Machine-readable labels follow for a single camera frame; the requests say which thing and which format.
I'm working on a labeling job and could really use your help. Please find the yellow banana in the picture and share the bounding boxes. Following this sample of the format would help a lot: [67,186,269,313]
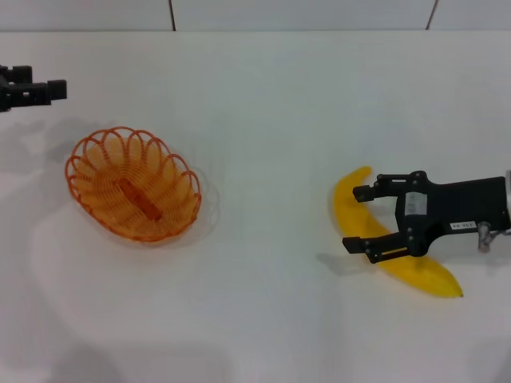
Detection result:
[333,165,465,299]

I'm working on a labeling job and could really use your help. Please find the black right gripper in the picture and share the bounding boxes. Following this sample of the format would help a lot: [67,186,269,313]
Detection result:
[342,171,510,265]

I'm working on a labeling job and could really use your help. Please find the right arm connector cable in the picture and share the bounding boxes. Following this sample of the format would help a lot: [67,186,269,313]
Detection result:
[477,220,511,252]

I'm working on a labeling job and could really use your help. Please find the orange woven plastic basket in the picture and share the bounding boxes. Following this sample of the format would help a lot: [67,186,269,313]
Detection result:
[64,126,203,243]

